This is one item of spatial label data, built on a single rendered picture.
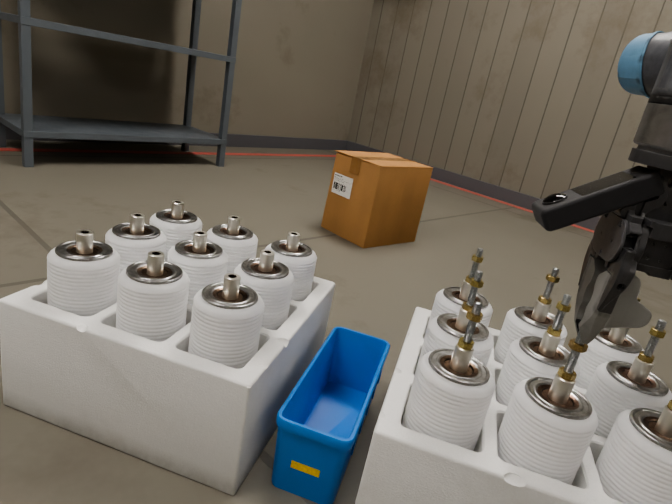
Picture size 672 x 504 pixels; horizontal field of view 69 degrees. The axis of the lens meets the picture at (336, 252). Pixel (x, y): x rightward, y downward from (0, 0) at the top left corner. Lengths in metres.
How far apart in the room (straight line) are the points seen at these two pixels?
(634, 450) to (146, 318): 0.61
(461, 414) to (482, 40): 3.12
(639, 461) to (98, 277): 0.71
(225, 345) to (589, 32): 2.94
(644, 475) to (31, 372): 0.80
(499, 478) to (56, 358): 0.60
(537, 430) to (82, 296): 0.62
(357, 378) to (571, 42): 2.70
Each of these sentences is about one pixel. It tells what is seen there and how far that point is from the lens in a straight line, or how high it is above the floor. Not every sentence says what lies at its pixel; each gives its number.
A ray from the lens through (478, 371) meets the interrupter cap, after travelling 0.64.
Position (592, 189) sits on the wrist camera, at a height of 0.50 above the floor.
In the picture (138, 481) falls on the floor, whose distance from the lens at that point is 0.78.
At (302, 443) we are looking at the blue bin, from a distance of 0.71.
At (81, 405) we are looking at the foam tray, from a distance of 0.82.
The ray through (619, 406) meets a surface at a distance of 0.77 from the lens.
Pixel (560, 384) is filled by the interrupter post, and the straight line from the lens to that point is 0.64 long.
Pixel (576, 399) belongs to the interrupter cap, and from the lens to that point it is 0.67.
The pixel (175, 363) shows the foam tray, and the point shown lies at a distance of 0.68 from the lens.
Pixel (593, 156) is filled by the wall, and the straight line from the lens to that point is 3.22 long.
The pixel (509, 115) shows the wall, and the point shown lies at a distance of 3.40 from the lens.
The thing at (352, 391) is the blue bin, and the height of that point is 0.00.
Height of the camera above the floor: 0.56
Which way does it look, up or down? 19 degrees down
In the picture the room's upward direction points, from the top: 11 degrees clockwise
